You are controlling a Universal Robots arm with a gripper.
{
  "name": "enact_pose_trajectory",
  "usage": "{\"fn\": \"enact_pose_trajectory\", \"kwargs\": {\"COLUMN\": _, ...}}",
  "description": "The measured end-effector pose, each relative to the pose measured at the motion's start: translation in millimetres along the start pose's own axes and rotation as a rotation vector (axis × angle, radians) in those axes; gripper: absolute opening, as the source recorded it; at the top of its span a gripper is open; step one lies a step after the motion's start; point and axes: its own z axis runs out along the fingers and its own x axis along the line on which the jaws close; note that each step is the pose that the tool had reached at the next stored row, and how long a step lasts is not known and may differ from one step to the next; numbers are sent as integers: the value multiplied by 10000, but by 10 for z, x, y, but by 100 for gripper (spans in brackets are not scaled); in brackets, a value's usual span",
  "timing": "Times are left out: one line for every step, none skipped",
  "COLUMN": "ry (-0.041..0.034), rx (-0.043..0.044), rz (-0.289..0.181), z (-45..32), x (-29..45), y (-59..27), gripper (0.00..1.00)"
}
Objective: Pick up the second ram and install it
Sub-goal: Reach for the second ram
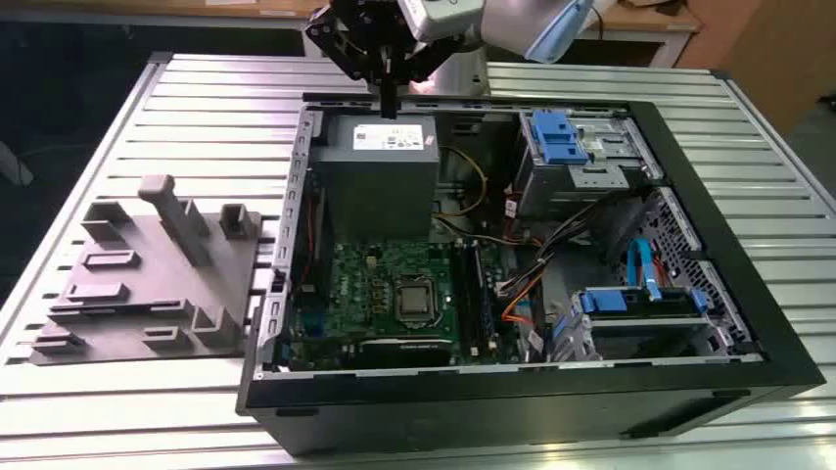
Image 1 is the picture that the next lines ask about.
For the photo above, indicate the brown wooden board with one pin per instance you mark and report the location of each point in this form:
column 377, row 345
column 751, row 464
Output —
column 771, row 49

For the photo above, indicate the grey power supply unit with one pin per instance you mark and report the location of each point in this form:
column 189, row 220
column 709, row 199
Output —
column 379, row 191

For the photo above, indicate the grey parts rack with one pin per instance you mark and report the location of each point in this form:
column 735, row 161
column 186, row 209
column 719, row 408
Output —
column 150, row 289

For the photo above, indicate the green motherboard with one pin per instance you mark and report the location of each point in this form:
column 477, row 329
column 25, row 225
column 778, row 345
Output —
column 357, row 294

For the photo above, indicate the silver CPU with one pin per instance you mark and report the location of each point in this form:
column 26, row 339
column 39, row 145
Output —
column 415, row 299

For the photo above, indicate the blue plastic drive latch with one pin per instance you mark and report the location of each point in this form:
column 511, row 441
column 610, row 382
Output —
column 555, row 142

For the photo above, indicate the black PC case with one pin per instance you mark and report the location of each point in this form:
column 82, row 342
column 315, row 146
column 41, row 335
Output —
column 458, row 416

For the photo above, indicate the silver drive cage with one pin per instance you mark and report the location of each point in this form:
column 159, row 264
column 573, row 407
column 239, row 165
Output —
column 589, row 181

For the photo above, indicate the black graphics card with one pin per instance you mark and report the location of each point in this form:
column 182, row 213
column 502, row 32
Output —
column 405, row 350

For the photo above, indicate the black RAM slot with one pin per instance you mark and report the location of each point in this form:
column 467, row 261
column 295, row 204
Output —
column 471, row 294
column 462, row 294

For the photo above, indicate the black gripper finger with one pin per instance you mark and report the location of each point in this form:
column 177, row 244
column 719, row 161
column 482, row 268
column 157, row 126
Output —
column 429, row 63
column 334, row 46

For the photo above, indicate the silver disk bay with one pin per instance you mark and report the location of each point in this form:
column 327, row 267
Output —
column 654, row 325

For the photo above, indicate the grey chair leg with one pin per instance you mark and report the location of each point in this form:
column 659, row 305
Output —
column 15, row 166

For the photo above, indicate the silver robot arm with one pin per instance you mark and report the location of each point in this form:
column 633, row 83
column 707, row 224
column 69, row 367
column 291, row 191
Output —
column 451, row 19

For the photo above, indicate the blue disk carrier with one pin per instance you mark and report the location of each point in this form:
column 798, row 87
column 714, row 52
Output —
column 605, row 301

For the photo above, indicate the wooden desk white frame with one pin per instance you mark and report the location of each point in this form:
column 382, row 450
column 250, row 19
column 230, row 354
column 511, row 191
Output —
column 229, row 7
column 654, row 17

